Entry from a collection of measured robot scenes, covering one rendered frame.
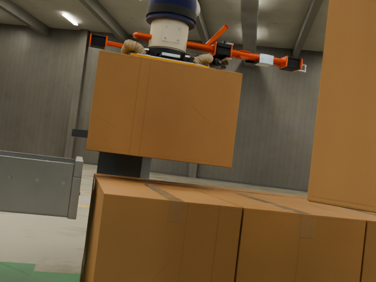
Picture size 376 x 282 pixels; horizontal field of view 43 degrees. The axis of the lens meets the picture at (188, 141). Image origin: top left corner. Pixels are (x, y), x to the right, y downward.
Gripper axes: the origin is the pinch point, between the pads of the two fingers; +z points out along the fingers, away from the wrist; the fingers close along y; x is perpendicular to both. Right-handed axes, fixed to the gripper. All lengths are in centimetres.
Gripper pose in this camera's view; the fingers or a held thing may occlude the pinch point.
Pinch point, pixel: (228, 52)
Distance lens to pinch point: 223.8
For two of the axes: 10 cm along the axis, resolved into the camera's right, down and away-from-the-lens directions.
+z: 2.2, -0.1, -9.8
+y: -1.2, 9.9, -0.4
